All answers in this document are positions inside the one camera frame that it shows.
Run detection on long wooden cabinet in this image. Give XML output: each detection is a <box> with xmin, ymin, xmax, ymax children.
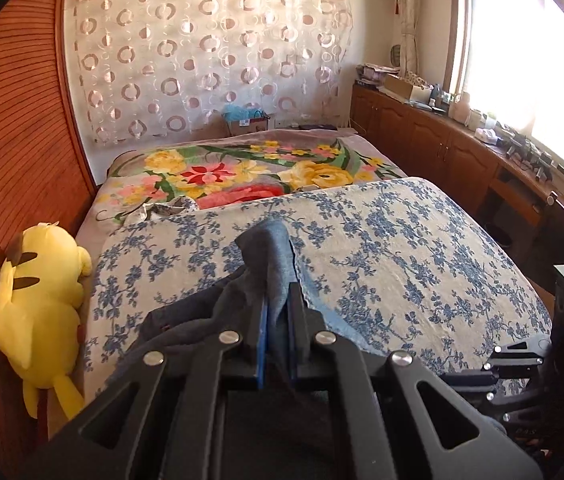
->
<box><xmin>349</xmin><ymin>82</ymin><xmax>564</xmax><ymax>281</ymax></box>

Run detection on yellow plush toy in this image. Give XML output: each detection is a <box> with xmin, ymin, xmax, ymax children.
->
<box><xmin>0</xmin><ymin>221</ymin><xmax>93</xmax><ymax>421</ymax></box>

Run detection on blue denim pants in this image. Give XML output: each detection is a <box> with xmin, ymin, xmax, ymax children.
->
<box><xmin>107</xmin><ymin>220</ymin><xmax>378</xmax><ymax>411</ymax></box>

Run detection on stack of papers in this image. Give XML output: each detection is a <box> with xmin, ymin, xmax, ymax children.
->
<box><xmin>354</xmin><ymin>62</ymin><xmax>398</xmax><ymax>87</ymax></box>

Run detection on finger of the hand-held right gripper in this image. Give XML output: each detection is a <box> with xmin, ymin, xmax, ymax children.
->
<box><xmin>439</xmin><ymin>367</ymin><xmax>553</xmax><ymax>427</ymax></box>
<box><xmin>487</xmin><ymin>335</ymin><xmax>554</xmax><ymax>374</ymax></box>

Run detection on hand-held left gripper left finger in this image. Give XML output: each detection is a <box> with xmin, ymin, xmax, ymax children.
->
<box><xmin>49</xmin><ymin>302</ymin><xmax>270</xmax><ymax>480</ymax></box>

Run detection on blue floral white blanket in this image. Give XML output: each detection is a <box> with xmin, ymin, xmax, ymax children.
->
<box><xmin>82</xmin><ymin>176</ymin><xmax>553</xmax><ymax>406</ymax></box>

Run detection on open cardboard box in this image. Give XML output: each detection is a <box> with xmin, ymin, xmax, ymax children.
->
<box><xmin>384</xmin><ymin>74</ymin><xmax>434</xmax><ymax>104</ymax></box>

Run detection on cardboard box with blue bag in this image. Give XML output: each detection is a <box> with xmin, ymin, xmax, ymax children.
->
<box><xmin>221</xmin><ymin>102</ymin><xmax>271</xmax><ymax>137</ymax></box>

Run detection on bright window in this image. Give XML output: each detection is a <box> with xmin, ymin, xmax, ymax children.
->
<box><xmin>454</xmin><ymin>0</ymin><xmax>564</xmax><ymax>187</ymax></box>

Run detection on beige patterned window curtain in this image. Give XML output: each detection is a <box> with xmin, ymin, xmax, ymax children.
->
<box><xmin>392</xmin><ymin>0</ymin><xmax>426</xmax><ymax>74</ymax></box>

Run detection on small grey patterned cloth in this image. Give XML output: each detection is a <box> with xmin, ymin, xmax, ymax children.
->
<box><xmin>136</xmin><ymin>197</ymin><xmax>199</xmax><ymax>222</ymax></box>

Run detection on circle patterned sheer curtain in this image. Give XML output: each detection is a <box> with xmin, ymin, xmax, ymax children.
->
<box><xmin>64</xmin><ymin>0</ymin><xmax>355</xmax><ymax>149</ymax></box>

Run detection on colourful flower print blanket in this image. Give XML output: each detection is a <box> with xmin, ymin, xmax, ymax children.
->
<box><xmin>74</xmin><ymin>127</ymin><xmax>410</xmax><ymax>241</ymax></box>

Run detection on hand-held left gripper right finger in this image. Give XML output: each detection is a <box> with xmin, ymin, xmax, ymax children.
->
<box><xmin>286</xmin><ymin>282</ymin><xmax>545</xmax><ymax>480</ymax></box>

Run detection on white plastic jug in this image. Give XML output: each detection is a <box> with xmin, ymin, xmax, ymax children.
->
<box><xmin>449</xmin><ymin>92</ymin><xmax>471</xmax><ymax>124</ymax></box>

